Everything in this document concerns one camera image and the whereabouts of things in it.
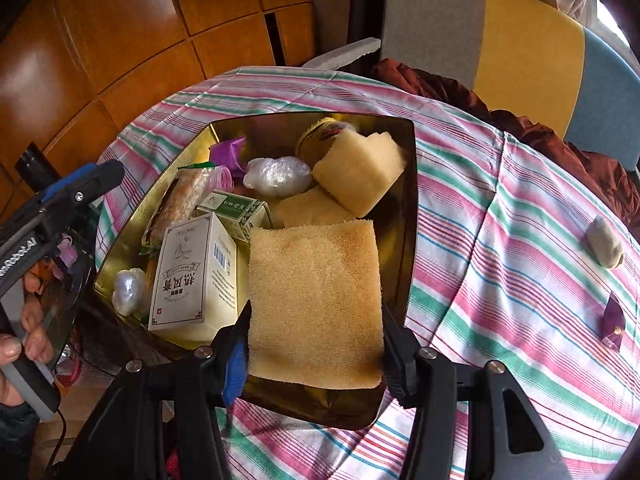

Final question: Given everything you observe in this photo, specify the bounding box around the yellow green snack packet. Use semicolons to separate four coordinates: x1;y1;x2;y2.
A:
141;162;221;256

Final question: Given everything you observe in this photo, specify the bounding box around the dark red blanket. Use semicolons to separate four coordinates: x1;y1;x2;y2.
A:
370;57;640;241

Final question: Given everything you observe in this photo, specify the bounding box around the small purple snap pouch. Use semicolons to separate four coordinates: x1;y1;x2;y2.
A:
600;291;626;348

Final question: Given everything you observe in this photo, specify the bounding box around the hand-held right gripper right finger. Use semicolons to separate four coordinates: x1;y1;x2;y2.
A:
382;307;573;480

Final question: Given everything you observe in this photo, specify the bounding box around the yellow sponge block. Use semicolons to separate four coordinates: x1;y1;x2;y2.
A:
274;186;358;228
312;130;408;218

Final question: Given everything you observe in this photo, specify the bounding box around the gold tin box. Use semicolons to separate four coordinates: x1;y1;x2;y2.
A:
94;112;420;431

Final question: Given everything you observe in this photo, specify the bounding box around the black cable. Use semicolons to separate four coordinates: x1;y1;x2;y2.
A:
47;407;70;480

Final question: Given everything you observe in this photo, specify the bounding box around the wooden wardrobe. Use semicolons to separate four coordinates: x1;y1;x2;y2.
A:
0;0;316;211

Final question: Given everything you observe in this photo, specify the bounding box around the black bed post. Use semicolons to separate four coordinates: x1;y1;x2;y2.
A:
347;0;388;48

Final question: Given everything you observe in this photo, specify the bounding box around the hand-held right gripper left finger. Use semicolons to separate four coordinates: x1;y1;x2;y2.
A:
62;302;253;480

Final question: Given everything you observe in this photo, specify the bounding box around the striped bed sheet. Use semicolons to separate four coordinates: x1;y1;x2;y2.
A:
95;66;640;480

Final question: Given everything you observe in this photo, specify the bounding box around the white tissue ball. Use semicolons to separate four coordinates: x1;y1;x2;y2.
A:
243;156;312;198

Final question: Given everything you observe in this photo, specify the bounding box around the grey yellow blue headboard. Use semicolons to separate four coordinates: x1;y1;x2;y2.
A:
380;0;640;171

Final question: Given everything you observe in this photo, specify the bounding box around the shiny white ball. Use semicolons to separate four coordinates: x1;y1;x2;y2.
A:
112;267;148;317

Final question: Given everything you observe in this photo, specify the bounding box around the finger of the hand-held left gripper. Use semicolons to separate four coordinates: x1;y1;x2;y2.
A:
15;142;56;192
42;160;126;211

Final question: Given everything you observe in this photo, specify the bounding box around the person's left hand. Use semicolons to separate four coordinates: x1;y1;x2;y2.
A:
0;267;56;408

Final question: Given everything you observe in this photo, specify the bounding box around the white bed rail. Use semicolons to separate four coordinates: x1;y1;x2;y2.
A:
300;37;383;70

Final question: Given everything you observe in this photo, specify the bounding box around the yellow sponge sheet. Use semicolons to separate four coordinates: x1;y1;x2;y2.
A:
247;219;386;391

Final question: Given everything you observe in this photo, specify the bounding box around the white medicine box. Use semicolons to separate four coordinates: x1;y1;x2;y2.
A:
148;212;240;343

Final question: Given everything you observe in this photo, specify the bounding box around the bright window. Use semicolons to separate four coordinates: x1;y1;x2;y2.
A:
595;0;627;36

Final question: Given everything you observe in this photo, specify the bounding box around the green white small box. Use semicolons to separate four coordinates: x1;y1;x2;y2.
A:
195;190;273;243

